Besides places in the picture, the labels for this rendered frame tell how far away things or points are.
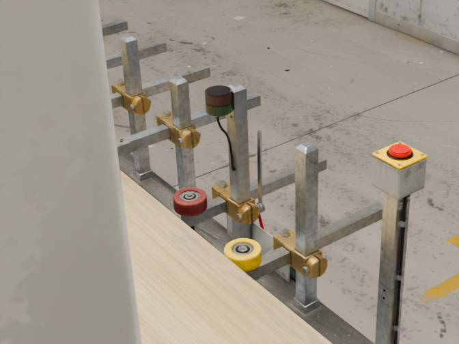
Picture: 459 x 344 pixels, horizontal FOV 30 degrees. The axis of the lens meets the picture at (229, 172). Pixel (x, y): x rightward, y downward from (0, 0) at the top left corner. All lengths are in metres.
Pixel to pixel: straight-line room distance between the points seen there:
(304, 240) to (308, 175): 0.16
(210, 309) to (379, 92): 3.04
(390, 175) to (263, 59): 3.51
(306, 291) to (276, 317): 0.30
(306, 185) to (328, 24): 3.76
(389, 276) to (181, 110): 0.76
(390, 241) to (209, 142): 2.56
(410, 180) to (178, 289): 0.53
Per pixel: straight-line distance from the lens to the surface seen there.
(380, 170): 1.56
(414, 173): 1.56
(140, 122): 2.43
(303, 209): 1.83
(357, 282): 3.23
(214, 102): 1.89
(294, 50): 5.13
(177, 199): 2.02
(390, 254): 1.66
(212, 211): 2.08
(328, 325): 1.97
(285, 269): 2.07
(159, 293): 1.75
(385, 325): 1.77
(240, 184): 2.03
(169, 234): 1.92
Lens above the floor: 1.99
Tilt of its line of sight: 31 degrees down
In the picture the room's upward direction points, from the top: 3 degrees counter-clockwise
